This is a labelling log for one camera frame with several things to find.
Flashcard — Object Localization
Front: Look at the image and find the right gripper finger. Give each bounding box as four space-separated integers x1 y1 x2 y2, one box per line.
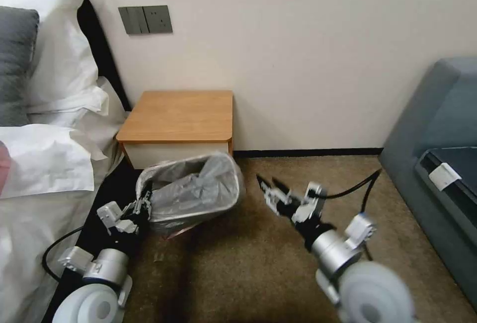
271 176 303 205
255 173 286 216

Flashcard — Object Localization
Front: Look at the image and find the pink blurry object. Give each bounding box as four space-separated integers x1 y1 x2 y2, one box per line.
0 140 12 198

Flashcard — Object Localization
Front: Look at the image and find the black baseboard strip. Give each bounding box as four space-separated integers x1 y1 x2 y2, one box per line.
232 146 385 154

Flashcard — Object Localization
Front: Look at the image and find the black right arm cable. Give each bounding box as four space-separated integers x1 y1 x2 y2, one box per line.
321 167 385 262

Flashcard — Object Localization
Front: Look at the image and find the black flat case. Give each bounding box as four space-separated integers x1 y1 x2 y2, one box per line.
414 145 477 225

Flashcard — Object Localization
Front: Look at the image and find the white duvet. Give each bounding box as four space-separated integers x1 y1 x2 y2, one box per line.
0 77 127 323

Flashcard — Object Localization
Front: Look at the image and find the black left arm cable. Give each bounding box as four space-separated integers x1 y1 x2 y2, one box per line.
41 225 92 283

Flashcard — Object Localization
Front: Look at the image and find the white tag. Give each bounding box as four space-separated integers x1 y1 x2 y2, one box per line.
428 162 463 192

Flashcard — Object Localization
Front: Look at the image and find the flat white pillow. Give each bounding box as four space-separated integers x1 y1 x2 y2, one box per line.
0 123 109 200

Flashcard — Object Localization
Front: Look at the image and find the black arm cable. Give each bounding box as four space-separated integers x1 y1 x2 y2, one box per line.
41 225 92 283
321 167 385 262

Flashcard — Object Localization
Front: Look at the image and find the grey wall switch plate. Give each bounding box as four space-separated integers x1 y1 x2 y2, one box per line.
118 6 147 35

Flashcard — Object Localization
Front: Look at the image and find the grey pillow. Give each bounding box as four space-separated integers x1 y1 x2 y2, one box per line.
0 5 40 127

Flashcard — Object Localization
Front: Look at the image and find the black bed headboard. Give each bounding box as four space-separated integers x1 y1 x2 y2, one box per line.
76 0 133 112

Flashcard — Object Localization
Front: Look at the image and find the large white pillow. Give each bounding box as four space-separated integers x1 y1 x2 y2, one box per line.
0 0 100 109

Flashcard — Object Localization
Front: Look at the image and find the clear plastic garbage bag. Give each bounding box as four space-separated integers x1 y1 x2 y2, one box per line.
135 151 247 237

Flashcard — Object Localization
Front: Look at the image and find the grey wall socket plate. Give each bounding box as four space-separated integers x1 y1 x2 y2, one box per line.
143 4 173 34

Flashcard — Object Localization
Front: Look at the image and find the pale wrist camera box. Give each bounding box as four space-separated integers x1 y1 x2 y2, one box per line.
96 203 130 235
291 182 329 224

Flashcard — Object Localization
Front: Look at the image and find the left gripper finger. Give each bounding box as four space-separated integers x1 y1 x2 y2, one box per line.
141 188 154 219
126 198 145 220

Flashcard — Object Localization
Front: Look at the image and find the grey metal trash can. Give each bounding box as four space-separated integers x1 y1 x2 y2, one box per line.
136 151 246 235

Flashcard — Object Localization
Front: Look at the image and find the blue-grey sofa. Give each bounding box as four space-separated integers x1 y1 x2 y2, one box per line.
378 56 477 303

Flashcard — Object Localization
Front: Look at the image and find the black bed frame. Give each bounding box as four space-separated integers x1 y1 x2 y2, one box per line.
39 153 150 323

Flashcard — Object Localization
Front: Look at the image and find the wooden bedside table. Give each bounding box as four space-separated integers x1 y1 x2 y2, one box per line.
115 90 235 170

